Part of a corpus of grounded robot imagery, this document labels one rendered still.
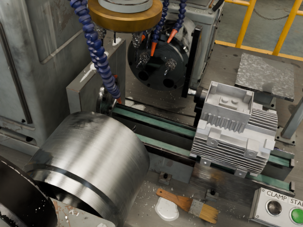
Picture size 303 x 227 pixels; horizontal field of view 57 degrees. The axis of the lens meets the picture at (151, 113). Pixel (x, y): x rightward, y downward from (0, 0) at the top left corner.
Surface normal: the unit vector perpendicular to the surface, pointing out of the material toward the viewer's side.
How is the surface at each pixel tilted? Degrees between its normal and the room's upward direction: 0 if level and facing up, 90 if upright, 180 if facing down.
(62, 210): 0
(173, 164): 90
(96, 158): 21
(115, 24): 90
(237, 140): 0
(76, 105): 90
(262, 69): 0
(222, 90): 90
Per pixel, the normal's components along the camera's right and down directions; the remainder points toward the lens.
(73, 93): -0.34, 0.63
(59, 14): 0.94, 0.29
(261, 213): -0.07, -0.39
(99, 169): 0.51, -0.50
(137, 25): 0.40, 0.66
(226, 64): 0.07, -0.72
